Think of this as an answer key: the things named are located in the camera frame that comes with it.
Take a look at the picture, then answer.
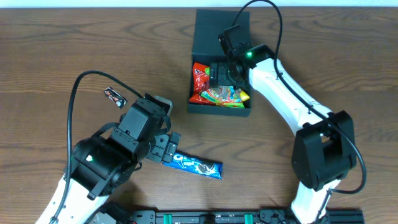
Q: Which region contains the red snack bag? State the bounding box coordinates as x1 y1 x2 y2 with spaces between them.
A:
189 62 213 105

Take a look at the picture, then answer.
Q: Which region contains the blue Oreo cookie pack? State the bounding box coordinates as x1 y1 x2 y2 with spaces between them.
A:
162 152 223 180

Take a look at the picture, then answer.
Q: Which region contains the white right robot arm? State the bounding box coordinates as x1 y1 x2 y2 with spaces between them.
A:
210 25 356 223

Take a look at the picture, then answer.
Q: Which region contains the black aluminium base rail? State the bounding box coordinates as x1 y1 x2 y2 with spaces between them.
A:
102 202 365 224

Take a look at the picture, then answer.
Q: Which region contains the small black candy bar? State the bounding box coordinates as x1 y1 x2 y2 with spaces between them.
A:
104 87 127 109

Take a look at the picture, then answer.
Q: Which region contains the yellow Hacks candy bag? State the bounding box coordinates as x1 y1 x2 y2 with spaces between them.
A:
239 90 250 102

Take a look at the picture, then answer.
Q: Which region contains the green Haribo gummy bag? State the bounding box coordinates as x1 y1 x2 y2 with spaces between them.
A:
201 67 244 108

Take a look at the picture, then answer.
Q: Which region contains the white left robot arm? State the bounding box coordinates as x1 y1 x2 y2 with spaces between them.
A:
37 95 181 223

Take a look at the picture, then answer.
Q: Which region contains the black open gift box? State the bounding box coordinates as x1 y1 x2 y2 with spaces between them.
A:
187 9 251 117

